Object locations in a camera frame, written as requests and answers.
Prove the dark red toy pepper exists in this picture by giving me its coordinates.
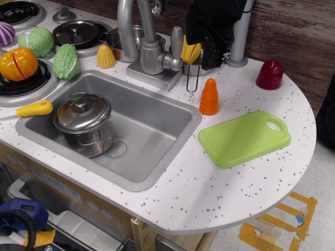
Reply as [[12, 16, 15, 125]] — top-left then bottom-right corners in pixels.
[[256, 59, 284, 90]]

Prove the yellow tape on floor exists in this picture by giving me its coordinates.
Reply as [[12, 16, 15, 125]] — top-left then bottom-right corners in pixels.
[[239, 192, 318, 250]]

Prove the grey metal sink basin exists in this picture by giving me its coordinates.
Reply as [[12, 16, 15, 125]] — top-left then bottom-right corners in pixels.
[[16, 70, 202, 191]]

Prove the orange toy carrot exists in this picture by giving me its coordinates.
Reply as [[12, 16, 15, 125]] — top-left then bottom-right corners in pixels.
[[199, 78, 219, 115]]

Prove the front left stove burner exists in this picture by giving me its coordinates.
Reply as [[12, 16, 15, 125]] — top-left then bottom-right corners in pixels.
[[1, 59, 59, 108]]

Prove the back left stove burner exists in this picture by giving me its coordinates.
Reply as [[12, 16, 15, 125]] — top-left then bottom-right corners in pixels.
[[1, 1, 46, 32]]

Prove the small steel saucepan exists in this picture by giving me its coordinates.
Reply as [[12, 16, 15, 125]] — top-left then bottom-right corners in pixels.
[[183, 40, 217, 93]]

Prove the steel pot lid on burner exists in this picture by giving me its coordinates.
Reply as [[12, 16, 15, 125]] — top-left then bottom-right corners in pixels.
[[52, 20, 100, 45]]

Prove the yellow handled toy knife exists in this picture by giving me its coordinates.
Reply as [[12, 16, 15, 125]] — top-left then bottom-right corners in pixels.
[[1, 100, 53, 119]]

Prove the green toy cabbage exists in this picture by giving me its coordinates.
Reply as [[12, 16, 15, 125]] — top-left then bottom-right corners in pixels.
[[18, 26, 54, 58]]

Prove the silver toy faucet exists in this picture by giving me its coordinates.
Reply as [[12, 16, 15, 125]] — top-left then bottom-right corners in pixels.
[[117, 0, 184, 91]]

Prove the yellow toy banana squash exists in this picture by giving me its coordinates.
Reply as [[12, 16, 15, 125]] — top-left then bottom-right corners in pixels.
[[181, 35, 202, 64]]

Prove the steel pot behind faucet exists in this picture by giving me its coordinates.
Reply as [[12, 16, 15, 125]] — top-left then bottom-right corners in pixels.
[[98, 25, 166, 63]]

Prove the steel pot with lid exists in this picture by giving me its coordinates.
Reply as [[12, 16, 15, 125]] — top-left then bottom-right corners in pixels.
[[53, 93, 115, 158]]

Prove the blue tool with black cable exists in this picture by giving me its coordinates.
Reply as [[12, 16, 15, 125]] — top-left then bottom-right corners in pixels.
[[1, 198, 49, 250]]

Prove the purple toy onion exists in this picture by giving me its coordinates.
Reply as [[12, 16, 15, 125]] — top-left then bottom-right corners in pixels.
[[0, 21, 15, 46]]

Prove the green toy bitter gourd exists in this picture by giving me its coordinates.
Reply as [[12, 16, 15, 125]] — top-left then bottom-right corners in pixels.
[[53, 43, 79, 79]]

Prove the grey stove knob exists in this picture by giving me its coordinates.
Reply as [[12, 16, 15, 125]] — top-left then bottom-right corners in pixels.
[[52, 7, 76, 24]]

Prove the yellow toy corn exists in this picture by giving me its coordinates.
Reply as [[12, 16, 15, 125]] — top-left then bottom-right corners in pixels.
[[97, 45, 116, 69]]

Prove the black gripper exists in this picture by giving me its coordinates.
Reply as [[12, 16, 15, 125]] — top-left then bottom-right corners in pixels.
[[186, 0, 246, 70]]

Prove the orange toy pumpkin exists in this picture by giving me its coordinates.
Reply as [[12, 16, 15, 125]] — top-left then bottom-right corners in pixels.
[[1, 48, 39, 82]]

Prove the stove burner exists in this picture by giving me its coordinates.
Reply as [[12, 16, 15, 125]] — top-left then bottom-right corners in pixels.
[[1, 1, 46, 32], [1, 59, 59, 108]]

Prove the green plastic cutting board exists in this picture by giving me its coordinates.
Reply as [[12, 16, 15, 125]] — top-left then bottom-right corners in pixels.
[[198, 111, 291, 169]]

